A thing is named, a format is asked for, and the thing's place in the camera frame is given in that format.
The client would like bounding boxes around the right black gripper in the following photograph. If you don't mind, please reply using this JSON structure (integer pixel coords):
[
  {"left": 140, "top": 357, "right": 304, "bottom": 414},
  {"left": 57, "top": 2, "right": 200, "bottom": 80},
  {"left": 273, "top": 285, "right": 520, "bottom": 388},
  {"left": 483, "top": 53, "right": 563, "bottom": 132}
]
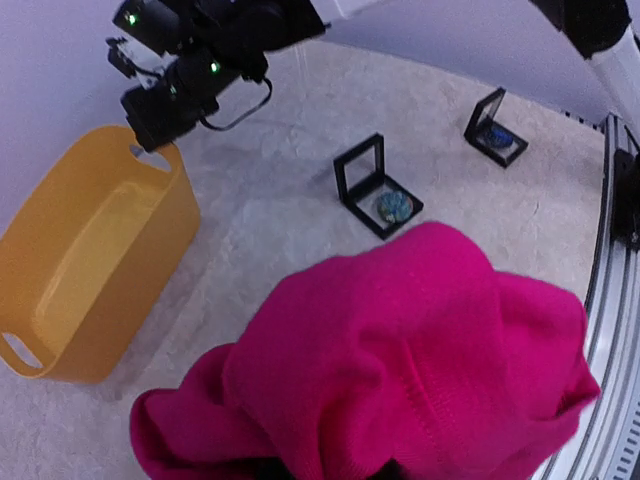
[{"left": 121, "top": 48, "right": 268, "bottom": 153}]

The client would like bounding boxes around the yellow plastic basket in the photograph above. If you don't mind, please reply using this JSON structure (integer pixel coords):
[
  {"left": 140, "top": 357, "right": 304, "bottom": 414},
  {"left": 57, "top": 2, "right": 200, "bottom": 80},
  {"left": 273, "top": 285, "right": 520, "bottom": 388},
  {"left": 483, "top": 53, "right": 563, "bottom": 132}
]
[{"left": 1, "top": 126, "right": 200, "bottom": 383}]

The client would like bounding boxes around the black brooch display box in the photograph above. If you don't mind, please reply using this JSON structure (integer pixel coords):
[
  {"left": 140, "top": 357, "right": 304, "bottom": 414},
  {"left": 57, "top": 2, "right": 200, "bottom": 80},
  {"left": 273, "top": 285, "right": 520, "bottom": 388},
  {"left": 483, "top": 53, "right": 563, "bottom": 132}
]
[{"left": 333, "top": 133, "right": 424, "bottom": 241}]

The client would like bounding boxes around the magenta t-shirt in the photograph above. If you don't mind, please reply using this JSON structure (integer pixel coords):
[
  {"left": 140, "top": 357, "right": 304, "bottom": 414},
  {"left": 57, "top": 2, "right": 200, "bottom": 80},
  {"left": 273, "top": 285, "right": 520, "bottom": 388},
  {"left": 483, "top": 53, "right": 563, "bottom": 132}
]
[{"left": 130, "top": 223, "right": 600, "bottom": 479}]

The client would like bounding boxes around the green blue brooch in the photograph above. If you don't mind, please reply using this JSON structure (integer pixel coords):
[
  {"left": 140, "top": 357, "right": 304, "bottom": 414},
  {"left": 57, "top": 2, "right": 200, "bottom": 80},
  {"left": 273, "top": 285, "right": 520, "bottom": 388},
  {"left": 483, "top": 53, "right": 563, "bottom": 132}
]
[{"left": 376, "top": 191, "right": 414, "bottom": 224}]

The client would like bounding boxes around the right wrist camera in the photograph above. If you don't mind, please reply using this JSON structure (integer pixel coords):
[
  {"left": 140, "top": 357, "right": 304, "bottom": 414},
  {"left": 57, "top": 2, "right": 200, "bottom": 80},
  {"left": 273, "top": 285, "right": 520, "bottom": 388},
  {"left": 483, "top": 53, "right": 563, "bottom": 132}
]
[{"left": 105, "top": 0, "right": 201, "bottom": 84}]

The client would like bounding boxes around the aluminium front rail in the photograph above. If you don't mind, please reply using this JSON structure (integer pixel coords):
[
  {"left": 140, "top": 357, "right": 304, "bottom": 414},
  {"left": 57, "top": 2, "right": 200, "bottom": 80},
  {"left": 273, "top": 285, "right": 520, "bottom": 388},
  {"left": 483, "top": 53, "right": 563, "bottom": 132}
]
[{"left": 533, "top": 114, "right": 639, "bottom": 479}]

